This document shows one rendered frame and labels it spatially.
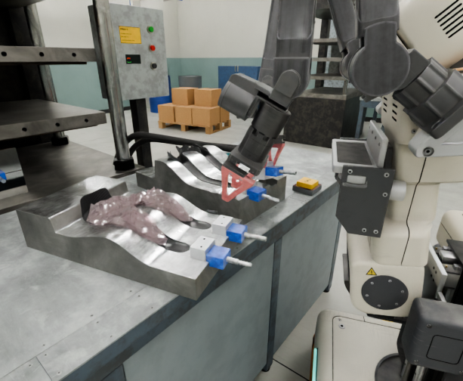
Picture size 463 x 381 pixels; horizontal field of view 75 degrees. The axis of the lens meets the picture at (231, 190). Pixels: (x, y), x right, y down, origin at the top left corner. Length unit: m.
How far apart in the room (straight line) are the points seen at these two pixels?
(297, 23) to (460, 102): 0.26
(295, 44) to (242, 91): 0.11
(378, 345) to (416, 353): 0.51
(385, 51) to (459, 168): 0.35
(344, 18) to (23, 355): 1.02
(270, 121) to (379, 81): 0.18
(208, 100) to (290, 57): 5.31
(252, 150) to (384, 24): 0.27
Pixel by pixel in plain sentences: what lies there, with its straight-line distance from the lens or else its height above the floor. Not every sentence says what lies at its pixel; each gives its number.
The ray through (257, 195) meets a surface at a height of 0.90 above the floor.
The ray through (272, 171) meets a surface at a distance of 0.94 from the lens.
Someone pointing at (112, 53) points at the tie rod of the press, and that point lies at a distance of 1.40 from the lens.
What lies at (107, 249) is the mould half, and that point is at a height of 0.87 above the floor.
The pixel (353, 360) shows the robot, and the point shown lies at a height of 0.28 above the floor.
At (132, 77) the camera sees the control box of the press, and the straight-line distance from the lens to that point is 1.60.
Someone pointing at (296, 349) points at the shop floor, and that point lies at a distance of 1.63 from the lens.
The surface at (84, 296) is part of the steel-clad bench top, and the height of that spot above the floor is 0.80.
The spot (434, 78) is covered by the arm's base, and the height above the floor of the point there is 1.22.
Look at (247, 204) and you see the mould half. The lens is 0.88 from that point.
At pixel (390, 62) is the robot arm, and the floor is 1.24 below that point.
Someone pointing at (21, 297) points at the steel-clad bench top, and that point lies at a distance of 0.79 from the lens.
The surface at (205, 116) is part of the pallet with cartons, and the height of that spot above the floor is 0.32.
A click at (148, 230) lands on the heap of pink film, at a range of 0.72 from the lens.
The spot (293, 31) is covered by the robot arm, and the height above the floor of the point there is 1.29.
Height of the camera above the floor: 1.25
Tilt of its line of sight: 23 degrees down
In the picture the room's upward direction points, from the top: straight up
